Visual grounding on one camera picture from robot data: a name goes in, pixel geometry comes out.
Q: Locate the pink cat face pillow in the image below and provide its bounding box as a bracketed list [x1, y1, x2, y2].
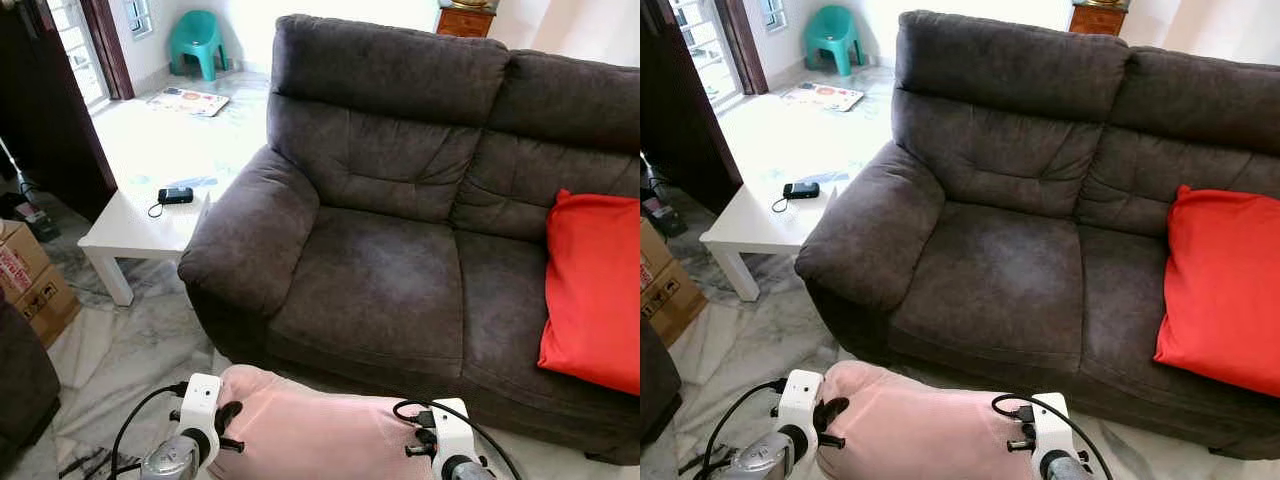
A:
[208, 364, 441, 480]
[815, 360, 1041, 480]

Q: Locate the dark brown fabric sofa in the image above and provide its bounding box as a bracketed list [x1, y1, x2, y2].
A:
[795, 10, 1280, 461]
[178, 13, 641, 466]

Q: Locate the red pillow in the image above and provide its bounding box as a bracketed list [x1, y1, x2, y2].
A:
[1153, 184, 1280, 399]
[537, 188, 641, 396]

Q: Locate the colourful printed floor mat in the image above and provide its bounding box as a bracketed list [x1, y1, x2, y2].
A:
[780, 82, 866, 113]
[147, 86, 231, 118]

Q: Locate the dark brown fabric armchair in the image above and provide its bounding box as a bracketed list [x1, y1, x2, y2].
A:
[0, 300, 61, 466]
[640, 318, 683, 446]

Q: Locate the white side table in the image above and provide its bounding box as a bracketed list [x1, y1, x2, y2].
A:
[698, 180, 836, 303]
[78, 180, 211, 307]

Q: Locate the brown cardboard box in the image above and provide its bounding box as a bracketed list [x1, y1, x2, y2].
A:
[0, 220, 83, 349]
[640, 218, 709, 348]

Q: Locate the black power strip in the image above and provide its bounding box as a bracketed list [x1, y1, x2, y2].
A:
[10, 195, 61, 243]
[645, 190, 689, 239]

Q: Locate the thin white pole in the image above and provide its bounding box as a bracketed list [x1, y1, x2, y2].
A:
[0, 135, 41, 216]

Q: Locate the dark brown wooden door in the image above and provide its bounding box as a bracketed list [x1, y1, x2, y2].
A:
[640, 0, 743, 216]
[0, 0, 118, 223]

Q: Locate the teal plastic chair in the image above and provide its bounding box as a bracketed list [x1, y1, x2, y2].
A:
[803, 5, 867, 78]
[167, 10, 229, 83]

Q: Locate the white metal door grille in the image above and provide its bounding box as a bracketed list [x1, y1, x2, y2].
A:
[45, 0, 109, 109]
[668, 0, 743, 109]

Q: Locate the small wooden cabinet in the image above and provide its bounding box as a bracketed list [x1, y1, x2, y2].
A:
[1068, 3, 1129, 37]
[436, 5, 496, 39]

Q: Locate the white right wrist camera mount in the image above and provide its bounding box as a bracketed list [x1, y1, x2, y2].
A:
[1030, 393, 1073, 466]
[428, 398, 473, 471]

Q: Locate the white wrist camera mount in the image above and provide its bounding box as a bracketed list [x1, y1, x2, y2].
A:
[428, 398, 473, 471]
[777, 369, 824, 441]
[1030, 393, 1073, 466]
[178, 373, 223, 441]

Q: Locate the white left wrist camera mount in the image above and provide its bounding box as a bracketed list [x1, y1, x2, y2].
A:
[178, 373, 223, 441]
[777, 369, 824, 441]

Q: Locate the small black corded device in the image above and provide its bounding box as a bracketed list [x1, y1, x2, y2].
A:
[147, 187, 195, 219]
[770, 182, 821, 213]

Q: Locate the brown door frame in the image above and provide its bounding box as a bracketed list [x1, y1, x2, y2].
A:
[78, 0, 136, 101]
[712, 0, 769, 96]

